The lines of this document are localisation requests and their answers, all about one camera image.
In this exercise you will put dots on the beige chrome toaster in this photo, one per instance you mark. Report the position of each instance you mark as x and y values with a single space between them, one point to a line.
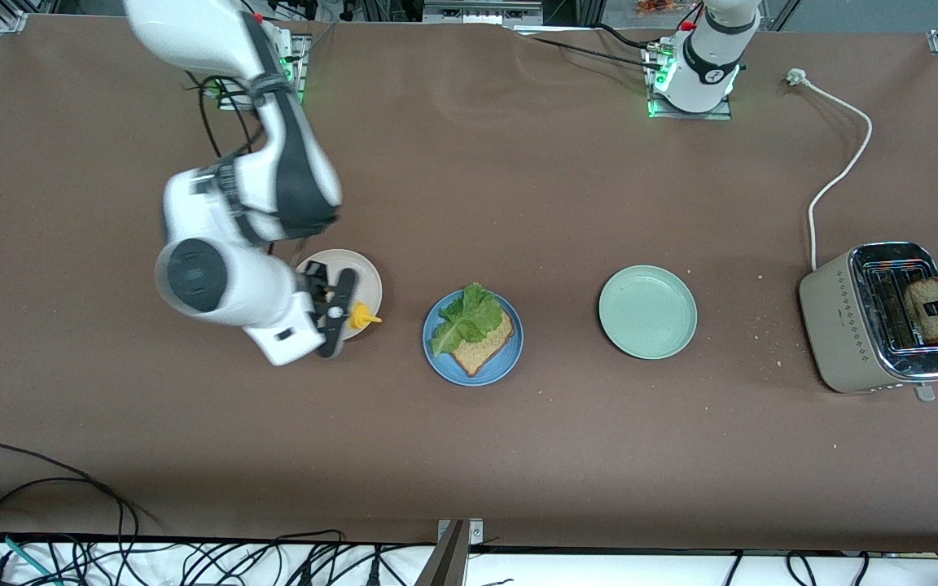
839 325

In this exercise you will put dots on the yellow mustard squeeze bottle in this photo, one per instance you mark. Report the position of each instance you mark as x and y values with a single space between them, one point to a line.
365 316

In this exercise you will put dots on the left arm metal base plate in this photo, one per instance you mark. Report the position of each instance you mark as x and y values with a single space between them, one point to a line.
693 115

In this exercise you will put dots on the white sheet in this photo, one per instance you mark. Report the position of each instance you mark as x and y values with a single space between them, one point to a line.
599 574

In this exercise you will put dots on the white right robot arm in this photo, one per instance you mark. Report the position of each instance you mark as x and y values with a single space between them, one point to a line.
273 163

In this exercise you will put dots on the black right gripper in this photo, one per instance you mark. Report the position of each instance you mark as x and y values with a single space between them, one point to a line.
312 284

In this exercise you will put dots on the orange packet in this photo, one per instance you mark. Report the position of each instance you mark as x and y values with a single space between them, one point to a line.
664 6

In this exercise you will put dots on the brown bread slice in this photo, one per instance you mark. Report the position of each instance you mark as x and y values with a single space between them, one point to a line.
937 330
485 350

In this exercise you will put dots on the small metal bracket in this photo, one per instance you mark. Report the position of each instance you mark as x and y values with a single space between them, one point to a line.
475 531

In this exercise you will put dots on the dark metal pole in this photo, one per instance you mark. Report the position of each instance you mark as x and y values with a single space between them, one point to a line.
444 566

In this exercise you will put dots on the grey metal box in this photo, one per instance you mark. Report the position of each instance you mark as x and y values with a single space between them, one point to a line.
481 10

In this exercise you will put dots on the mint green round plate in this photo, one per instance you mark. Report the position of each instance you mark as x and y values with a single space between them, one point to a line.
648 312

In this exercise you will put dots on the beige round plate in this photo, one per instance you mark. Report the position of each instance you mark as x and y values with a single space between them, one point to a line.
363 277

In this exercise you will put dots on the green lettuce leaf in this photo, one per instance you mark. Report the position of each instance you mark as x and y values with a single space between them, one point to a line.
465 321

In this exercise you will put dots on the blue round plate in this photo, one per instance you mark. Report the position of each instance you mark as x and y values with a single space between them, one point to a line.
446 370

